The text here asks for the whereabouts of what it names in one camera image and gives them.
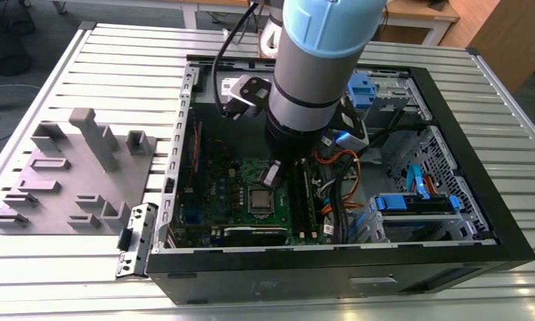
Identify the brown wooden cabinet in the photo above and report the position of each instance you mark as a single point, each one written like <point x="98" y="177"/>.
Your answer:
<point x="516" y="40"/>

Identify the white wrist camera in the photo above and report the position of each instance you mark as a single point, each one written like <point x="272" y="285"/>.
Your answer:
<point x="244" y="95"/>
<point x="349" y="137"/>

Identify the black graphics card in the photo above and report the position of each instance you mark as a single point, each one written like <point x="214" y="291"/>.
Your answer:
<point x="253" y="234"/>

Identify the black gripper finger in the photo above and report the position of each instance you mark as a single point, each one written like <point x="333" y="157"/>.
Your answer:
<point x="270" y="174"/>

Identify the black PC case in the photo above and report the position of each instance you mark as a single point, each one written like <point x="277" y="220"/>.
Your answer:
<point x="293" y="281"/>

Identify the hard disk in blue carrier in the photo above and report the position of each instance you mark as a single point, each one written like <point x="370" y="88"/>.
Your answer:
<point x="396" y="203"/>

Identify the grey metal drive cage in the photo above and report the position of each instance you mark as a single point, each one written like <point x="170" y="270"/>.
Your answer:
<point x="396" y="110"/>

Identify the grey metal disk cage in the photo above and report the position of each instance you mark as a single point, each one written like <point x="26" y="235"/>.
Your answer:
<point x="428" y="219"/>

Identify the metal slot bracket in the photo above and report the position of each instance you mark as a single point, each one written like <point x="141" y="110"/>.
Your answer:
<point x="140" y="234"/>

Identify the blue drive bay latch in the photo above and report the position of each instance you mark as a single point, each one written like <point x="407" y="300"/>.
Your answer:
<point x="365" y="90"/>

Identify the grey parts rack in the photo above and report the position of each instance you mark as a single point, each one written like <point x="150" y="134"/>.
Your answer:
<point x="83" y="174"/>

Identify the CPU socket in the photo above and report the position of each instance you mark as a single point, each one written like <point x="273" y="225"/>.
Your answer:
<point x="260" y="215"/>

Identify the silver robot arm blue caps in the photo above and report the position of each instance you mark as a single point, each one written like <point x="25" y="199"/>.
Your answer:
<point x="302" y="73"/>

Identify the green motherboard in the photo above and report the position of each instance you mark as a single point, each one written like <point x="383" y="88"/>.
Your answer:
<point x="230" y="214"/>

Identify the black bin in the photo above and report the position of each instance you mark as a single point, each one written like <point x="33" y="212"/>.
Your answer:
<point x="7" y="57"/>

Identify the wooden desk white frame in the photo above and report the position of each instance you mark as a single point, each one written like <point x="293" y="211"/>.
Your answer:
<point x="428" y="11"/>

